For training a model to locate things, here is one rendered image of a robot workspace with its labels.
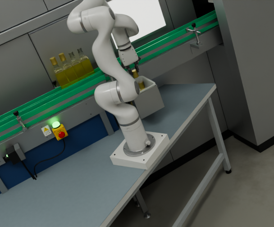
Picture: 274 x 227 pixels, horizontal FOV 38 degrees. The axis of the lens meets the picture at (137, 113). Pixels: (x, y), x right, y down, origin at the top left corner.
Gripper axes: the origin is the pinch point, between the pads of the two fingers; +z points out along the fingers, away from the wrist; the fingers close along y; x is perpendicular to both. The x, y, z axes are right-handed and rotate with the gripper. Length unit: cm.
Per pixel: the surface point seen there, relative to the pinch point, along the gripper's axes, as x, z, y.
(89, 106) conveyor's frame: -5.4, 10.7, 33.3
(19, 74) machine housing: -35, -19, 62
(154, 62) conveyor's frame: -16.6, 8.0, -20.0
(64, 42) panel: -33, -26, 27
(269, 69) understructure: -2, 47, -95
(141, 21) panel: -35.3, -15.8, -26.7
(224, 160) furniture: -2, 97, -42
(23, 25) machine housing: -33, -45, 46
